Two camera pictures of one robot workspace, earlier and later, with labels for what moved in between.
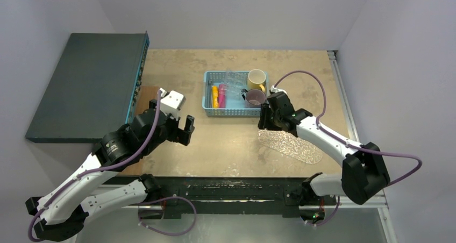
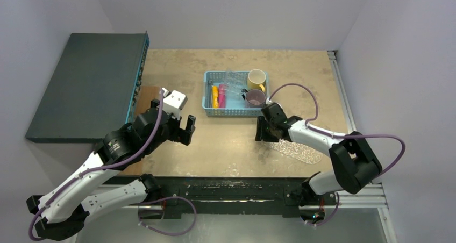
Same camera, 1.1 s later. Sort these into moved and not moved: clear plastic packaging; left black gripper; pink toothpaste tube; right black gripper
Moved: right black gripper
Not moved: clear plastic packaging; left black gripper; pink toothpaste tube
